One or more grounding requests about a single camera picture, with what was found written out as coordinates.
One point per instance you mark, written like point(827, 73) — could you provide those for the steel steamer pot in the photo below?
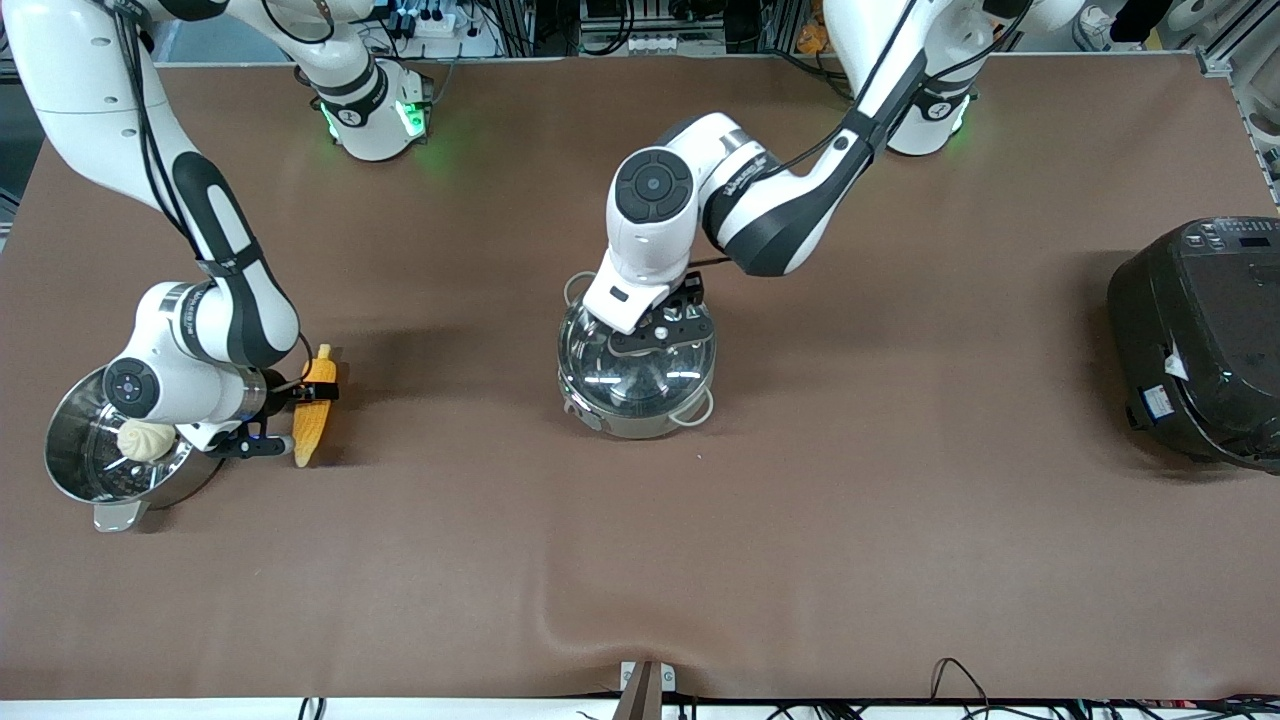
point(75, 470)

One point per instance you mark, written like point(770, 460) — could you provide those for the brown table mat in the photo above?
point(800, 500)

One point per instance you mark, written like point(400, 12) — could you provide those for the metal clamp bracket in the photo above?
point(647, 685)

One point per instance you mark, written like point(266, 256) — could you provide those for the white power strip with plugs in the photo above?
point(440, 25)

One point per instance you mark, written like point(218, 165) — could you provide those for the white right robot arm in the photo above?
point(90, 90)

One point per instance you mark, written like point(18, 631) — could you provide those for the glass pot lid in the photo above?
point(620, 385)

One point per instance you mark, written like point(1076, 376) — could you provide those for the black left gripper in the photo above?
point(689, 292)

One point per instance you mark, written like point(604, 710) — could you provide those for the bag of orange bread rolls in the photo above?
point(812, 40)

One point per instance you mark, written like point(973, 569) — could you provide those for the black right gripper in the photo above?
point(278, 388)

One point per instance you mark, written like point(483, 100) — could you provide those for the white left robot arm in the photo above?
point(780, 210)

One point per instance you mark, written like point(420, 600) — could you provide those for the yellow corn cob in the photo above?
point(310, 430)

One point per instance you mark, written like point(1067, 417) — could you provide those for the black rice cooker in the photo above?
point(1200, 350)

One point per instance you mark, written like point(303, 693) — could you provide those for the white steamed bun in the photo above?
point(147, 442)

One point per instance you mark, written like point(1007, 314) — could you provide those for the aluminium frame profile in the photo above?
point(1235, 55)

